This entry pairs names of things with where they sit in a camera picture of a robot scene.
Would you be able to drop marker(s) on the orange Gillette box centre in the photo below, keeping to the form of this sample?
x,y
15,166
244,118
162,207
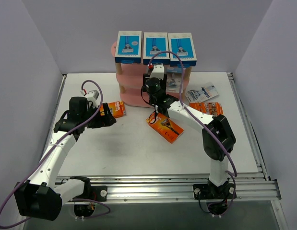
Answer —
x,y
164,126

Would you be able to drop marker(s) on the blue Harry's razor box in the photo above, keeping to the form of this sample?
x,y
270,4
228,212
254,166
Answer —
x,y
182,45

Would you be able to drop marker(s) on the aluminium front rail frame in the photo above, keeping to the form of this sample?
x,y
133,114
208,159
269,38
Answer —
x,y
139,166

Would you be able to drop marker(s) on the white Gillette pack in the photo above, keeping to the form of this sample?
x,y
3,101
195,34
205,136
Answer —
x,y
202,93

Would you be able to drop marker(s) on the blue Harry's box front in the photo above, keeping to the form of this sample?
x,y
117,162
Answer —
x,y
154,43

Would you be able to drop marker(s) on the orange razor cartridge box right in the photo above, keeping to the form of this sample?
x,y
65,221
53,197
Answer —
x,y
212,108

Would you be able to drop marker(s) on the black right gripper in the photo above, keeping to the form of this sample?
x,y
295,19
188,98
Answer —
x,y
145,79

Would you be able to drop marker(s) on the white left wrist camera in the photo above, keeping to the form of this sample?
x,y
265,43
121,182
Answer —
x,y
91,96

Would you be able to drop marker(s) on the pink three-tier shelf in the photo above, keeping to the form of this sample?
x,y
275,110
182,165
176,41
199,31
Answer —
x,y
130,80

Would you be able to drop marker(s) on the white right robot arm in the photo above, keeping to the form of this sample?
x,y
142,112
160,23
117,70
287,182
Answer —
x,y
217,136

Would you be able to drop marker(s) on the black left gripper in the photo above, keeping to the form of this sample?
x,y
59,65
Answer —
x,y
100,117

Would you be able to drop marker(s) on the clear blister razor pack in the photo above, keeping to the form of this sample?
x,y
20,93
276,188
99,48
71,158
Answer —
x,y
173,81

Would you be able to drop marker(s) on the orange Gillette Fusion box left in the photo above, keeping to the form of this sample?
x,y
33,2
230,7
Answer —
x,y
117,109

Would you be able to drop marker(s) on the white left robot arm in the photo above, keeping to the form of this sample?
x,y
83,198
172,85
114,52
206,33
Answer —
x,y
38,197

